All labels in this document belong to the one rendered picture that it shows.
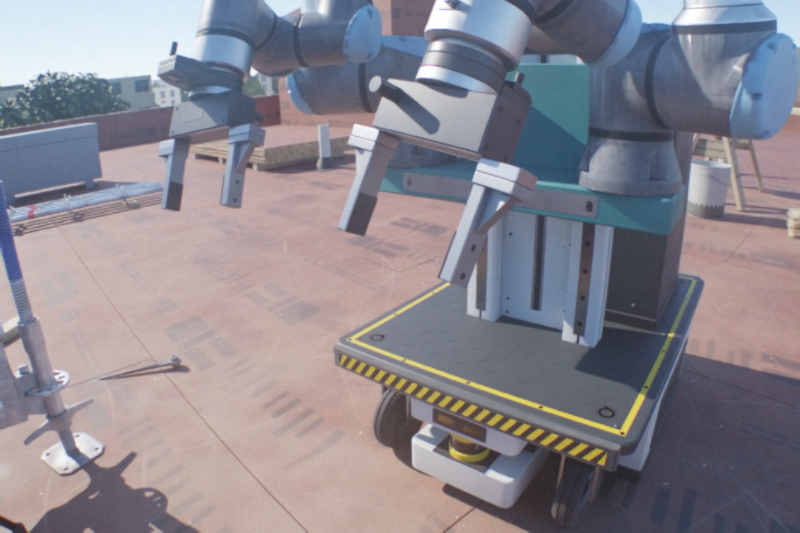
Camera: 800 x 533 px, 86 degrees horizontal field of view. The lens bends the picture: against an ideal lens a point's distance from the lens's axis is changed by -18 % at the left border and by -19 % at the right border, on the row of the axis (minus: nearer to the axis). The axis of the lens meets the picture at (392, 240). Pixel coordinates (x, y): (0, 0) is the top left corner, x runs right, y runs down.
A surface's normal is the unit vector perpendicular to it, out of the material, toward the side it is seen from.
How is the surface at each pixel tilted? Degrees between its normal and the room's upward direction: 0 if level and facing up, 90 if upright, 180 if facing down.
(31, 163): 90
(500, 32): 86
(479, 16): 75
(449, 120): 66
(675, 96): 105
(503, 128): 97
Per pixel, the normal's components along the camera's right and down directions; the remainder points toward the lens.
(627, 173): -0.43, -0.06
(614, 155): -0.65, -0.09
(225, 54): 0.49, -0.06
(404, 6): 0.67, 0.20
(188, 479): -0.04, -0.95
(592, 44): -0.08, 0.94
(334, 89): -0.24, 0.54
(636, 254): -0.63, 0.25
